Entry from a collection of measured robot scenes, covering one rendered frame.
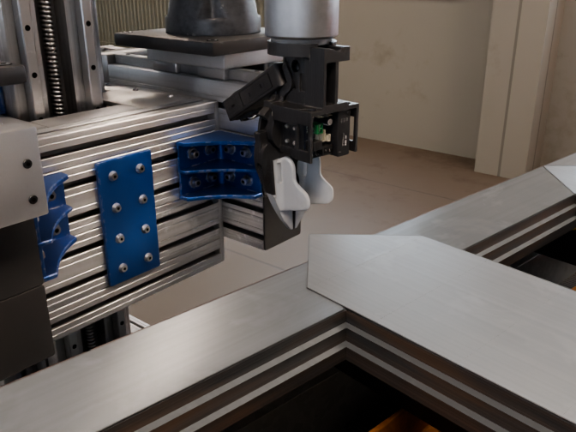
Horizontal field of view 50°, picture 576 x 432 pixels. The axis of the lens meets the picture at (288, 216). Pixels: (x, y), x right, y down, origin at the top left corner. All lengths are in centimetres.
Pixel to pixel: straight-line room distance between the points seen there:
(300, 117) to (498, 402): 32
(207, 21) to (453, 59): 327
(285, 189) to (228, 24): 36
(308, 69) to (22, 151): 28
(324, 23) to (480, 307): 30
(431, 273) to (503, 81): 317
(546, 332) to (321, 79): 31
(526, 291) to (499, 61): 318
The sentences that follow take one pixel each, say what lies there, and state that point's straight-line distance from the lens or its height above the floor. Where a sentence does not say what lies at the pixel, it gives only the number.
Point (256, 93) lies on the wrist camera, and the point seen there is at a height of 101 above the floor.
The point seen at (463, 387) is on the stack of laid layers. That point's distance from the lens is 50.
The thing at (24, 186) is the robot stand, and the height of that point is 94.
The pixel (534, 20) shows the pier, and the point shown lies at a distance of 368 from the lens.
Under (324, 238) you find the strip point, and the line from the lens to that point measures 69.
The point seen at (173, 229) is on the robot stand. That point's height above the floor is 77.
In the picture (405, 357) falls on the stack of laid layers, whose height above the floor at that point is 84.
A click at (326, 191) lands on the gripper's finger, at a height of 90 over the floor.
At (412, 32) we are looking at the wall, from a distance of 427.
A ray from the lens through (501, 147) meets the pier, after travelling 383.
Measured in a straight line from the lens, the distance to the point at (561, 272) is 135.
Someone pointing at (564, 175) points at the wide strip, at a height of 85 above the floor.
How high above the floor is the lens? 113
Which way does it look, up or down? 22 degrees down
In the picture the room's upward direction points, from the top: straight up
